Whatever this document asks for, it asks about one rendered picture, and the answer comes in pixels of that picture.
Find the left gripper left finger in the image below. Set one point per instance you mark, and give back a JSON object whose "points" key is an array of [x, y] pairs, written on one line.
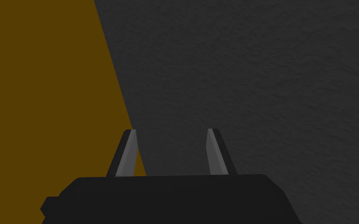
{"points": [[126, 158]]}

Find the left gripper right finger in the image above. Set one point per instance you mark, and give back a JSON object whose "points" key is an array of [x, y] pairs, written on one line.
{"points": [[218, 157]]}

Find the brown door leaf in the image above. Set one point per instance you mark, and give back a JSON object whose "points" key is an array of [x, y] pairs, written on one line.
{"points": [[42, 93]]}

